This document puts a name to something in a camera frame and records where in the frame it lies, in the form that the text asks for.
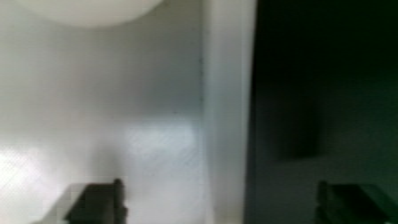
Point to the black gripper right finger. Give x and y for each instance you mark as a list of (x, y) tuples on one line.
[(354, 204)]

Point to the white square tabletop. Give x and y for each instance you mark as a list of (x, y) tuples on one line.
[(125, 111)]

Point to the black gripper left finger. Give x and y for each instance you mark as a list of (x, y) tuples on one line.
[(100, 208)]

